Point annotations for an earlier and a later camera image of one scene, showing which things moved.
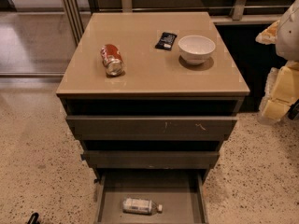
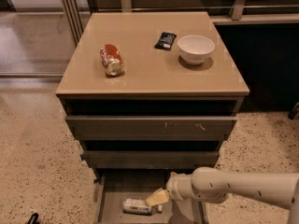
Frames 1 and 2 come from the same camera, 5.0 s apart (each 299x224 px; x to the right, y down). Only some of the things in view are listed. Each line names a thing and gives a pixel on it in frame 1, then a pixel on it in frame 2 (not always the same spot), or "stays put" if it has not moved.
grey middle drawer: [148, 160] stays put
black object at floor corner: [34, 218] stays put
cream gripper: [289, 36] to [174, 186]
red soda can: [112, 60] stays put
